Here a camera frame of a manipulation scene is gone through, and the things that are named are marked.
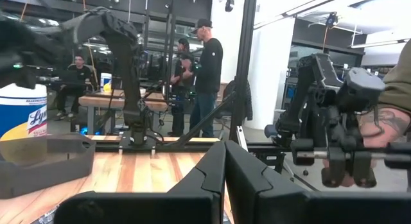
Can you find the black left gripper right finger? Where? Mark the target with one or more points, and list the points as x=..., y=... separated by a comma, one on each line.
x=273, y=208

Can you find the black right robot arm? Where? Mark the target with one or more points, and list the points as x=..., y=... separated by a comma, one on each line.
x=128, y=76

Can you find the disinfecting wipes canister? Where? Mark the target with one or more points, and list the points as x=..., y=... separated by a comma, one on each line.
x=105, y=81

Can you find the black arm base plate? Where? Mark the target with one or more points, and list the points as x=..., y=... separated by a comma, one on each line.
x=141, y=145

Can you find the black ceiling camera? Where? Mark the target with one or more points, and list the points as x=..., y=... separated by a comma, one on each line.
x=229, y=4

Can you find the white building pillar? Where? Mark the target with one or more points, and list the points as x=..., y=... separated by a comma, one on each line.
x=273, y=73

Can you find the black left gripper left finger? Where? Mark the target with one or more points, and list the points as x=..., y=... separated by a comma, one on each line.
x=192, y=204

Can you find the dark grey plastic bin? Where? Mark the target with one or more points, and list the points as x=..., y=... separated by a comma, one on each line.
x=48, y=172

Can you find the Lysol wipes canister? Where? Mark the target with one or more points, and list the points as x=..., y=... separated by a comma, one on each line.
x=22, y=115

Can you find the dark grey toiletry bottle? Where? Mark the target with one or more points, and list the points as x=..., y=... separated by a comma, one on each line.
x=45, y=217

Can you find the black jacket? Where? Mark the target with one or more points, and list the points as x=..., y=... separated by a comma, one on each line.
x=248, y=102

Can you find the wooden work table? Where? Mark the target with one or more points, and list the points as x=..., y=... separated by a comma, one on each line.
x=106, y=102

